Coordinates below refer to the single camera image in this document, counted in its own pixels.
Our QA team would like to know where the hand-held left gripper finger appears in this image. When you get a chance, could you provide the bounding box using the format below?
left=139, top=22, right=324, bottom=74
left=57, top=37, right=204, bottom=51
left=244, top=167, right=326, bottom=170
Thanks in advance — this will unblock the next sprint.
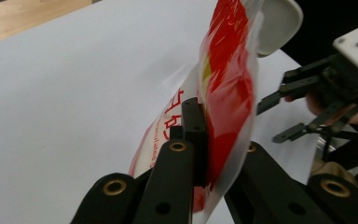
left=169, top=97, right=210, bottom=188

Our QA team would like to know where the red and white sugar bag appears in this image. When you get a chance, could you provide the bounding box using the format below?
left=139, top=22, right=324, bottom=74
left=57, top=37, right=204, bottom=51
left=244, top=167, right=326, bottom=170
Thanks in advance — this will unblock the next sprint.
left=128, top=0, right=265, bottom=224

